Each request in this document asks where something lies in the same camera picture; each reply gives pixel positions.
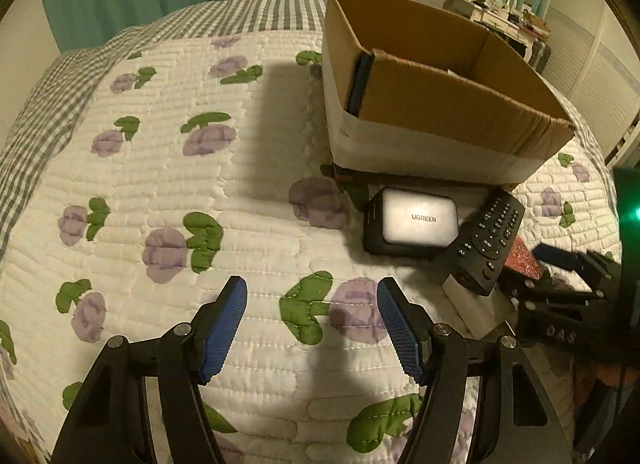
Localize white dressing table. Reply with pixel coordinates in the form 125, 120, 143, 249
444, 0, 552, 53

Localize red patterned box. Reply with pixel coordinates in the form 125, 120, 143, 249
504, 235, 544, 281

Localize small white box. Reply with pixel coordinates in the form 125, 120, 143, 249
441, 277, 517, 340

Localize black power charger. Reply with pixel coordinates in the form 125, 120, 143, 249
362, 185, 462, 260

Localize cardboard box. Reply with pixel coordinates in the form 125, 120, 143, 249
320, 0, 577, 186

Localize dark suitcase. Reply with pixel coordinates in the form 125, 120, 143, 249
524, 38, 554, 71

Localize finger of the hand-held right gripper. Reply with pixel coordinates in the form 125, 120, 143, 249
499, 267, 603, 317
532, 243, 621, 290

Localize black remote control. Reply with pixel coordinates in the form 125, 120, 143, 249
446, 189, 526, 298

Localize dark blue flat case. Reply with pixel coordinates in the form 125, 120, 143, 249
345, 51, 376, 118

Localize floral quilted blanket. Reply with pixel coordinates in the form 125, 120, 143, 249
0, 0, 624, 464

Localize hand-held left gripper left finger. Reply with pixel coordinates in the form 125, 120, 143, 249
50, 275, 249, 464

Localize white wardrobe doors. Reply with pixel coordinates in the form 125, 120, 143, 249
542, 8, 640, 157

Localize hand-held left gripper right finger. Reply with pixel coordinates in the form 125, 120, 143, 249
377, 277, 574, 464

